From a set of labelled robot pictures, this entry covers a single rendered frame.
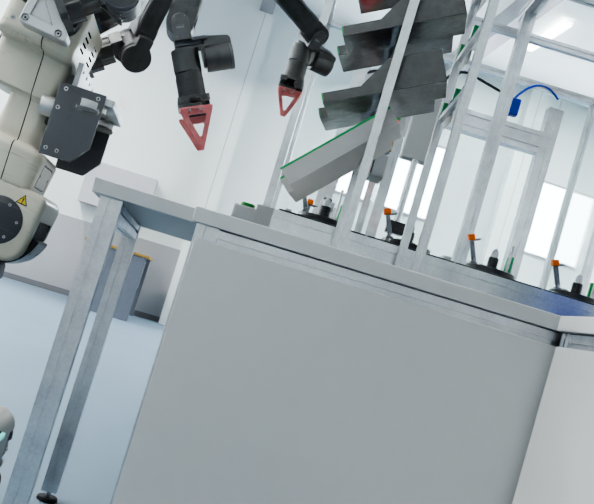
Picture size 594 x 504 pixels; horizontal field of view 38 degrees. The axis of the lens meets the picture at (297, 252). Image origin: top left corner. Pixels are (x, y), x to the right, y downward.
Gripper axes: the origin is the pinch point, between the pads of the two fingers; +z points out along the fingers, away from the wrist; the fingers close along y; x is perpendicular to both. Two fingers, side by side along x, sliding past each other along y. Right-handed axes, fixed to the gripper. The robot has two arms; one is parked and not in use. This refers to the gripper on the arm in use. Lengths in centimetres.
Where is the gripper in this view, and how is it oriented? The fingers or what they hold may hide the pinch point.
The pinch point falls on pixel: (283, 113)
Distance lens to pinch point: 242.9
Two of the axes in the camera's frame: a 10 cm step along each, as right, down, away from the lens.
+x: -9.6, -2.7, 0.0
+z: -2.7, 9.6, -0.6
